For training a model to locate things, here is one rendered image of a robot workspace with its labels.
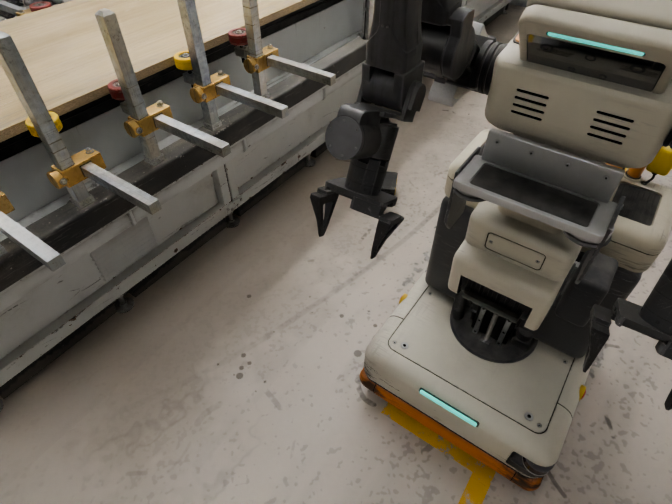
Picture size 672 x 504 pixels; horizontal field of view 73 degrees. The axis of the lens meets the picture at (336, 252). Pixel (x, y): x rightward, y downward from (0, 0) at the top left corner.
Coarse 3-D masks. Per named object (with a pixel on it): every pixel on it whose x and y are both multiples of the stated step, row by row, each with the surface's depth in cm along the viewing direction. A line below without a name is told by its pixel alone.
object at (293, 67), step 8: (240, 48) 165; (240, 56) 167; (272, 56) 160; (272, 64) 160; (280, 64) 158; (288, 64) 156; (296, 64) 156; (296, 72) 156; (304, 72) 154; (312, 72) 152; (320, 72) 151; (328, 72) 151; (320, 80) 152; (328, 80) 150
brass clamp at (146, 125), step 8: (152, 112) 132; (160, 112) 133; (168, 112) 135; (128, 120) 129; (136, 120) 129; (144, 120) 130; (152, 120) 132; (128, 128) 130; (136, 128) 129; (144, 128) 131; (152, 128) 133; (136, 136) 130; (144, 136) 132
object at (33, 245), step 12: (0, 216) 103; (0, 228) 101; (12, 228) 100; (24, 228) 100; (12, 240) 101; (24, 240) 97; (36, 240) 97; (36, 252) 95; (48, 252) 95; (48, 264) 93; (60, 264) 95
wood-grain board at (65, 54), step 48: (96, 0) 188; (144, 0) 188; (240, 0) 188; (288, 0) 188; (48, 48) 153; (96, 48) 153; (144, 48) 153; (0, 96) 129; (48, 96) 129; (96, 96) 133
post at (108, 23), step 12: (96, 12) 110; (108, 12) 110; (108, 24) 111; (108, 36) 113; (120, 36) 115; (108, 48) 116; (120, 48) 116; (120, 60) 117; (120, 72) 120; (132, 72) 121; (120, 84) 123; (132, 84) 123; (132, 96) 124; (132, 108) 127; (144, 108) 129; (144, 144) 136; (156, 144) 137; (156, 156) 139
